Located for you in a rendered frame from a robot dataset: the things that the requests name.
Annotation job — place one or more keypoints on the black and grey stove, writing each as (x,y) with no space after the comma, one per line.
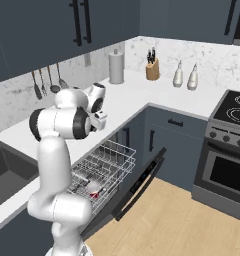
(225,156)

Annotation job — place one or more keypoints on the white and red cup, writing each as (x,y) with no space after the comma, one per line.
(93,190)

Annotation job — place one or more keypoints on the dark grey sink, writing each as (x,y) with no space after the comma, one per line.
(8,170)

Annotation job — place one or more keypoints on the grey wall socket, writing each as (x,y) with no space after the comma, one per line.
(87,60)

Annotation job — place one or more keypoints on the dark dishwasher door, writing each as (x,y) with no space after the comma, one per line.
(138,186)

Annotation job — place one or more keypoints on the hanging dark spatula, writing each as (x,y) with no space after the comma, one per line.
(36,88)

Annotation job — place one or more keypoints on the wooden knife block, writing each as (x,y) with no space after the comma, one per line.
(152,69)

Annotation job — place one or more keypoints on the white bottle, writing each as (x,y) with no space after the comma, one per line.
(192,78)
(178,76)

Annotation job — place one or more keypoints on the dark blue drawer front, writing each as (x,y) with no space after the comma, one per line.
(192,124)

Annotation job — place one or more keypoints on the grey paper towel holder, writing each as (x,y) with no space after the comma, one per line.
(116,68)

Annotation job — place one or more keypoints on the hanging dark ladle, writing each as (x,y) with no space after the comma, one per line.
(53,87)

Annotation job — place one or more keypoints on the dark blue upper cupboard door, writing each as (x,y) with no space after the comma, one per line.
(32,30)
(112,20)

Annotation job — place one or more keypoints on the hanging dark fork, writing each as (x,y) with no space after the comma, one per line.
(42,85)

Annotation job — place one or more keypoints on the dark blue upper cupboard run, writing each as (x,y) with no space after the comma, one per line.
(188,16)

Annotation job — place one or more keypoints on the dark blue lower cupboard door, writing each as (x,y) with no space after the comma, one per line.
(178,160)

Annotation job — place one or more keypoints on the dark blue corner cupboard door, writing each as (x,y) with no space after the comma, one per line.
(133,133)

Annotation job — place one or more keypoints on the hanging dark spoon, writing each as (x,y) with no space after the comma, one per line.
(62,82)

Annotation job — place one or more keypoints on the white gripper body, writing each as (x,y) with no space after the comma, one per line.
(99,120)

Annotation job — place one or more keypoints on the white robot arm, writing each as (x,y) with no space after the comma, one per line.
(55,160)

